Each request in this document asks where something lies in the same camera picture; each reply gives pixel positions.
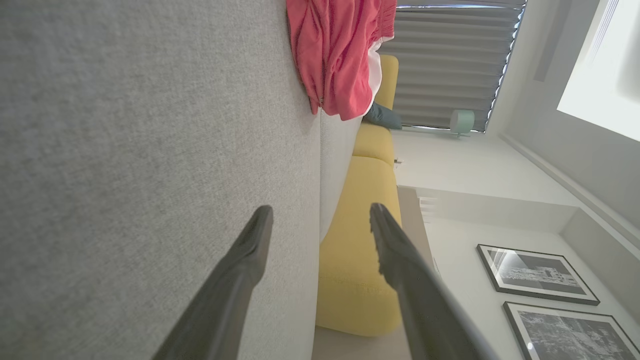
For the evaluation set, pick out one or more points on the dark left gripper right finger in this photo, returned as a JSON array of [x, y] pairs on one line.
[[420, 300]]

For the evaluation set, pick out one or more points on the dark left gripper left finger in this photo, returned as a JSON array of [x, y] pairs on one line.
[[230, 295]]

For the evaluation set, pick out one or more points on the red shorts with white trim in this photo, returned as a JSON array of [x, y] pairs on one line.
[[335, 50]]

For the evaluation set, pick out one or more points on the black framed picture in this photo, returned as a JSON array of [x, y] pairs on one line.
[[537, 274], [570, 332]]

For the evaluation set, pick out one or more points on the grey fabric ottoman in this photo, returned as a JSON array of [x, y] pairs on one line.
[[140, 140]]

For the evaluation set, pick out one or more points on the mint green lamp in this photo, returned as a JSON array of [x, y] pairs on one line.
[[461, 122]]

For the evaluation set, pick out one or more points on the dark teal cushion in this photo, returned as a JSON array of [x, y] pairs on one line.
[[384, 116]]

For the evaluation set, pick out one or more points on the grey window blind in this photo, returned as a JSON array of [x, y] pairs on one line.
[[445, 60]]

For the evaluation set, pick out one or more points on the white ceiling light panel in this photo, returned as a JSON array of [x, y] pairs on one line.
[[605, 75]]

